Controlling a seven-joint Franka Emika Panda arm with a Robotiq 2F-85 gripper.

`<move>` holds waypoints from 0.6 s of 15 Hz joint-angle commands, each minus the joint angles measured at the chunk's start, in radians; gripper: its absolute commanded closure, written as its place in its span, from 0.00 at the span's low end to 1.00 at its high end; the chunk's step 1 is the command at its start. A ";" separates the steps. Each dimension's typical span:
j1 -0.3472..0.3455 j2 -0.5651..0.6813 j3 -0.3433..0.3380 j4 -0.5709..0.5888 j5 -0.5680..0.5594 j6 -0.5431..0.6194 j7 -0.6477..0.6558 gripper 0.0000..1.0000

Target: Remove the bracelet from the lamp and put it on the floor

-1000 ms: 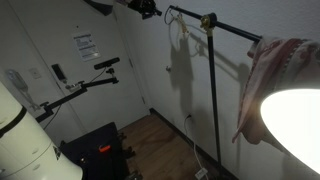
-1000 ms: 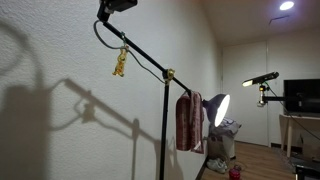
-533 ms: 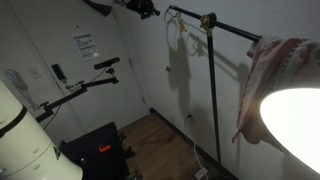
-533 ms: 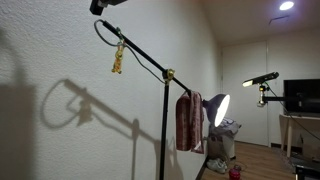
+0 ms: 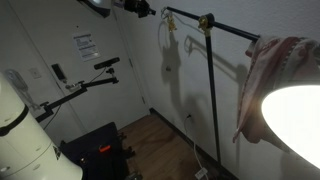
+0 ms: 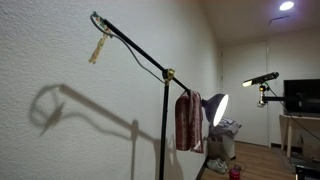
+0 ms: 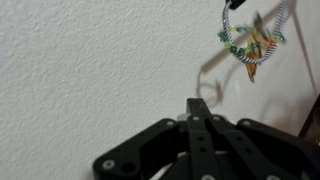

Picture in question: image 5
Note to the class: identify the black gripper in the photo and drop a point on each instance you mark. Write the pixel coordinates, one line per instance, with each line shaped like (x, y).
(137, 6)

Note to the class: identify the black boom lamp stand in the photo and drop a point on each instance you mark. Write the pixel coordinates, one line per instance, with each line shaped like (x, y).
(213, 100)

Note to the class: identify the black lamp head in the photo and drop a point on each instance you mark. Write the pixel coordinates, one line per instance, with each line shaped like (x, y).
(293, 120)

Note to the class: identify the white door with notice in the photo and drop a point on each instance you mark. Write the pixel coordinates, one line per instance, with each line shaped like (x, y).
(110, 36)

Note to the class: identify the white paper notice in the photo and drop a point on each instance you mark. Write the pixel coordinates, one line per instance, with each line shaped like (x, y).
(86, 46)

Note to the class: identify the red patterned towel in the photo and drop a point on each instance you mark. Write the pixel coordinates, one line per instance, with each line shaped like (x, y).
(266, 76)

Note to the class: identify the white intercom handset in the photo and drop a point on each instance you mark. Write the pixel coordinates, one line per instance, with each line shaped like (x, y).
(16, 81)

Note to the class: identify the black stereo camera bar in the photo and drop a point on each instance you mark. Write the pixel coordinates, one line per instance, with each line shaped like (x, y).
(106, 63)

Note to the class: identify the black wall device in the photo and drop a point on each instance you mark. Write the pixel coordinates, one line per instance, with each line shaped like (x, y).
(58, 71)

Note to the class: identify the wall outlet with plug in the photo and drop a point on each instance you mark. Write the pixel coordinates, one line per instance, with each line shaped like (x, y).
(189, 116)

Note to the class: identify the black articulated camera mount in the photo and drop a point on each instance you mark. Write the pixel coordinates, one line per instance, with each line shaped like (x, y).
(66, 97)

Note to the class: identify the white light switch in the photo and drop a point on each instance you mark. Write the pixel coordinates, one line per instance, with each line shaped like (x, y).
(35, 73)

